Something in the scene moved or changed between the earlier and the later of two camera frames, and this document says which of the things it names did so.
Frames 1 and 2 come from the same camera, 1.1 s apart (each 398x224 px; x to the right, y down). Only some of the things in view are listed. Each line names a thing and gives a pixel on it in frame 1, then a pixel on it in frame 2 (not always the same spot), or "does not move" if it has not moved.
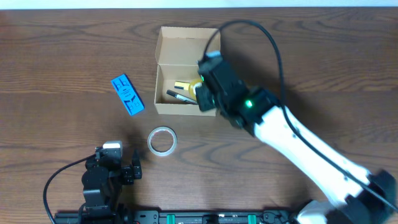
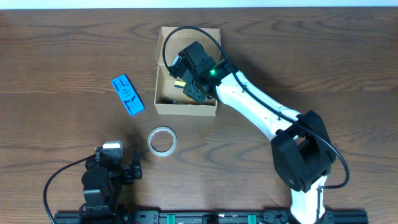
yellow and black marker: x=183 y=85 does not move
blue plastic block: x=128 y=94 does not move
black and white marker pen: x=181 y=96 to x=166 y=99
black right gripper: x=203 y=104 to x=188 y=90
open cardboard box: x=178 y=50 does not move
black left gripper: x=136 y=171 does not move
